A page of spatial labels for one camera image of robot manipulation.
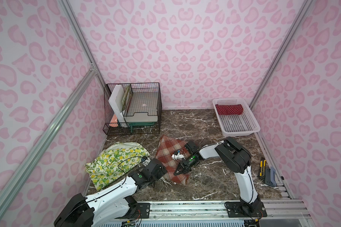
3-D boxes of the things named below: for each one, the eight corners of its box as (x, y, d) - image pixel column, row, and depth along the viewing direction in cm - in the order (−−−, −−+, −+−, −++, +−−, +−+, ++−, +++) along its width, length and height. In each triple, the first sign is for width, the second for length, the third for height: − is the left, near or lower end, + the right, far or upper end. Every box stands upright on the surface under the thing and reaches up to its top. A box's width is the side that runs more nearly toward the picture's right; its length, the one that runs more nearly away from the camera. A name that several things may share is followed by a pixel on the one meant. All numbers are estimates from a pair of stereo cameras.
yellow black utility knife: (259, 176, 87) (261, 174, 85) (260, 160, 93) (261, 158, 91) (263, 177, 86) (265, 176, 84) (264, 161, 92) (266, 160, 90)
